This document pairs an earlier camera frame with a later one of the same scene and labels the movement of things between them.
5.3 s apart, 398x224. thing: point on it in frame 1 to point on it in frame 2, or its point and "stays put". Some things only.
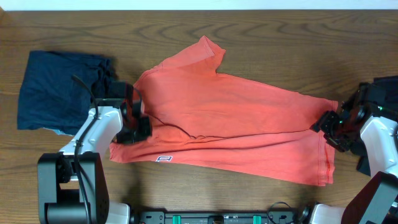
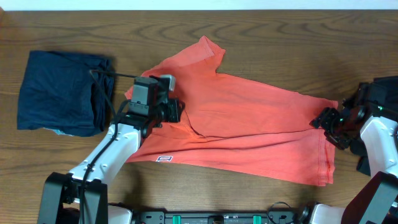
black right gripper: [329, 123] stays put
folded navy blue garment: [49, 98] stays put
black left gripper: [137, 129] to [173, 110]
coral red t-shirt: [200, 117] stays put
